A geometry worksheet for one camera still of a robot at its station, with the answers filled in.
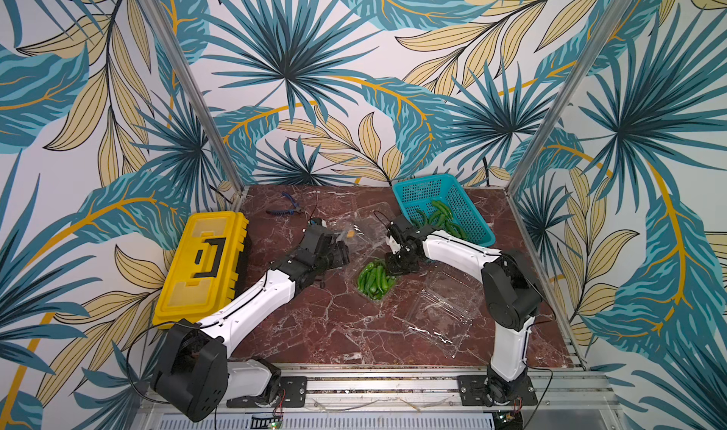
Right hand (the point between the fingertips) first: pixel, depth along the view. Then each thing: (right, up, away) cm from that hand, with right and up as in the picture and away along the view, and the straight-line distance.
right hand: (390, 270), depth 92 cm
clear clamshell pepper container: (-7, +14, +18) cm, 24 cm away
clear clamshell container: (+16, -10, -7) cm, 20 cm away
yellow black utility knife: (-14, +11, +9) cm, 20 cm away
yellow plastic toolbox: (-52, +2, -17) cm, 54 cm away
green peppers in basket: (+22, +17, +17) cm, 32 cm away
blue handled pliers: (-37, +20, +17) cm, 46 cm away
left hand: (-16, +6, -9) cm, 19 cm away
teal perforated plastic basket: (+11, +26, +21) cm, 35 cm away
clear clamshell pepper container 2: (-5, -3, -2) cm, 6 cm away
